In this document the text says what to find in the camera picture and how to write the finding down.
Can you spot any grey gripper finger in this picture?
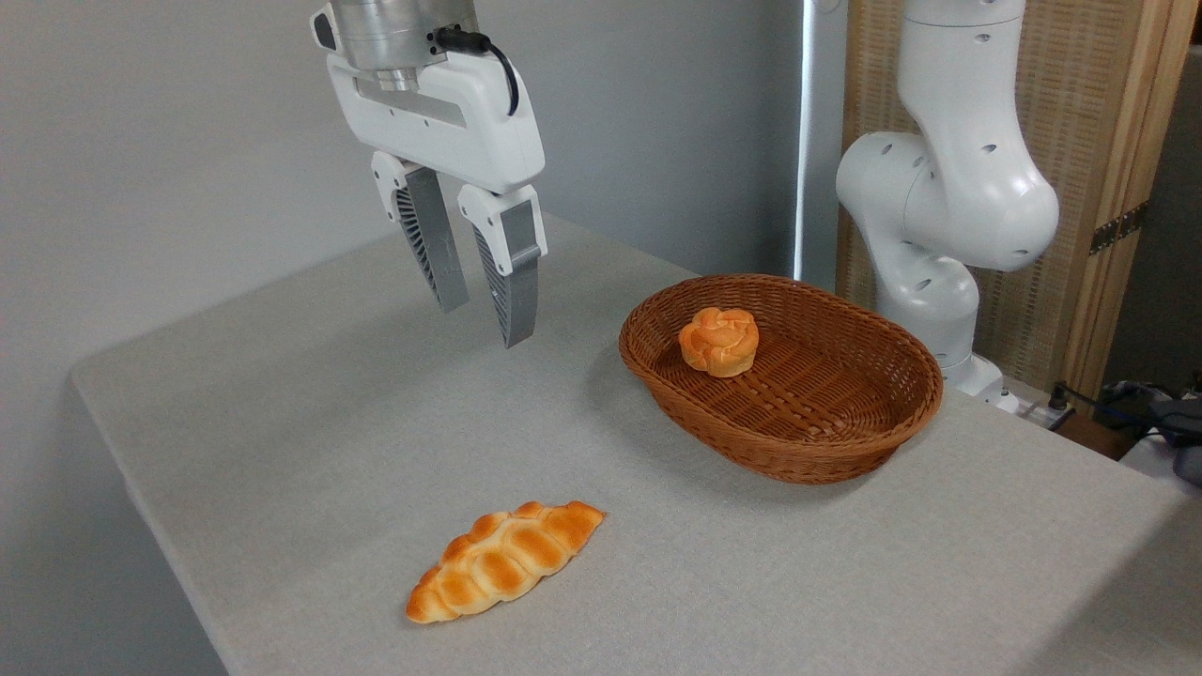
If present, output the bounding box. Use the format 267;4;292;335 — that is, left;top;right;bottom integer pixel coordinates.
370;150;470;315
456;183;549;350

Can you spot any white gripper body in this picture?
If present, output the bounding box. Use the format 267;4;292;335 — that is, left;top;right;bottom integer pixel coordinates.
325;50;547;196

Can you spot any long braided bread loaf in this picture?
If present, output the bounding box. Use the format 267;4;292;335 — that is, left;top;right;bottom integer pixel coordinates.
405;499;608;626

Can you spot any round orange bread bun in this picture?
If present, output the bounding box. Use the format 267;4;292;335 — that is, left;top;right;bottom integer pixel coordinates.
677;306;761;379

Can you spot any brown woven wicker basket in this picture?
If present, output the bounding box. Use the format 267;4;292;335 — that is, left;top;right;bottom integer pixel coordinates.
617;272;946;487

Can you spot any white power strip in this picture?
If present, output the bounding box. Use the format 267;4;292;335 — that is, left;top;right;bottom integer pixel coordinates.
1016;396;1073;431

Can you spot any wooden rattan folding screen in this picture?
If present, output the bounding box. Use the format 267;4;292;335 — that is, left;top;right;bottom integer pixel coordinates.
839;0;1202;407

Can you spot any dark metal screen hinge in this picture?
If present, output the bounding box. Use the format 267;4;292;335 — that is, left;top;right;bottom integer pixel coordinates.
1088;201;1149;257

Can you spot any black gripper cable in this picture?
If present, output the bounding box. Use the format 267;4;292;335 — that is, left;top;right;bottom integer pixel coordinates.
433;25;521;118

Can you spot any dark cable bundle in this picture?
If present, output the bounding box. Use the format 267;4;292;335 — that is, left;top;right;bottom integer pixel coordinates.
1048;372;1202;487

